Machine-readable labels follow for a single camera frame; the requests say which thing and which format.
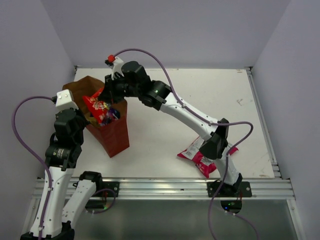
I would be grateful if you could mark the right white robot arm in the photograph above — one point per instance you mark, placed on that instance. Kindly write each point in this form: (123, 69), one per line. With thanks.
(214, 132)

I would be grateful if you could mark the pink foil snack bag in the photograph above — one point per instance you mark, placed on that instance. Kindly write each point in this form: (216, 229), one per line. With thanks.
(204, 165)

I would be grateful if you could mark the aluminium front rail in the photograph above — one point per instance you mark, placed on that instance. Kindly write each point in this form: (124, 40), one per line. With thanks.
(196, 189)

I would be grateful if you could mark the red snack packet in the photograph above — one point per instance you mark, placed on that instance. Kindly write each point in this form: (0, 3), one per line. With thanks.
(97, 108)

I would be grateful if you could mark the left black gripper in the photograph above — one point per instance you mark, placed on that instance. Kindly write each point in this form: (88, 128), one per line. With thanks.
(84, 121)

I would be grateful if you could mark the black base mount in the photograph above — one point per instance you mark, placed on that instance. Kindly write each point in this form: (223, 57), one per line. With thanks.
(242, 189)
(108, 189)

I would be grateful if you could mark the purple candy packet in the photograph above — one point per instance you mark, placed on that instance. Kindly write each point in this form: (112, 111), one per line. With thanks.
(111, 116)

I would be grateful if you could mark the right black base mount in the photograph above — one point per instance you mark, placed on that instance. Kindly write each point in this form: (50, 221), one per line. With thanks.
(242, 189)

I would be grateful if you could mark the red paper bag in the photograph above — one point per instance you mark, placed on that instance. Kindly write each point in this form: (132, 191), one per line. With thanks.
(114, 136)

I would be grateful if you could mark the aluminium right side rail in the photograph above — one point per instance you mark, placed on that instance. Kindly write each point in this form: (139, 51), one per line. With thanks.
(267, 139)

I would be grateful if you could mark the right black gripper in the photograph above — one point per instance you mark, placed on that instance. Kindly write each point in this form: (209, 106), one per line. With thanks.
(109, 94)

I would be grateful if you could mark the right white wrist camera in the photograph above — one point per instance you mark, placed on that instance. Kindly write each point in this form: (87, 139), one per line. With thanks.
(115, 63)

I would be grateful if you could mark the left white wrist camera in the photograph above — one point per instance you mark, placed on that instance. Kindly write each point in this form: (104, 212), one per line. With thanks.
(65, 100)

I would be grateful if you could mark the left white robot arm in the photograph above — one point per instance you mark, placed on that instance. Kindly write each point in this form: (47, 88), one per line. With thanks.
(57, 217)

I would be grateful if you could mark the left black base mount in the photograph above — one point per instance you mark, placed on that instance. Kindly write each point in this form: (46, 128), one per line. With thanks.
(108, 189)

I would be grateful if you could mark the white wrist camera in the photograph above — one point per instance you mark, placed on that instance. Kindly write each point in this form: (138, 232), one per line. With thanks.
(115, 63)
(65, 100)

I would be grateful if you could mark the aluminium rail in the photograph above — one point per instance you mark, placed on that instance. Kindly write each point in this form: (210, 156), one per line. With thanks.
(196, 189)
(267, 139)

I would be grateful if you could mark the tan kettle chips bag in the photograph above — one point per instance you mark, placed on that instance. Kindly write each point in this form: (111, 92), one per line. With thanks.
(92, 120)

